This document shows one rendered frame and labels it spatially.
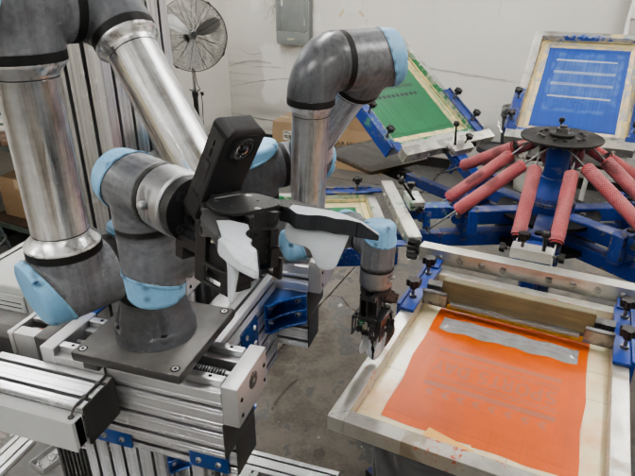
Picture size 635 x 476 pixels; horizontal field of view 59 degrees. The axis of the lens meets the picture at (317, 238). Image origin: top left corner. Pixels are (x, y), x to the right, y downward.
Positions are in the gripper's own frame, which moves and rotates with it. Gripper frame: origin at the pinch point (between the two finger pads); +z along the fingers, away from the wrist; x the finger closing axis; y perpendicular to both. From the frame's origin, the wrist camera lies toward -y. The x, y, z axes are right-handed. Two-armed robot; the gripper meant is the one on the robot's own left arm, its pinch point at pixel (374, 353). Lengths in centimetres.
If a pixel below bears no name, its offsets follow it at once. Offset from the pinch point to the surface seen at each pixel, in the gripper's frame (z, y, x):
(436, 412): 5.5, 7.0, 18.0
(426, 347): 5.4, -16.5, 8.9
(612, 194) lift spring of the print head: -19, -100, 48
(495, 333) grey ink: 4.6, -30.4, 24.2
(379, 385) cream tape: 5.5, 4.3, 3.3
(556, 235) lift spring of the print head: -7, -82, 33
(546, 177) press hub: -16, -118, 25
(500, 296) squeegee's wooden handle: -4.2, -35.9, 23.2
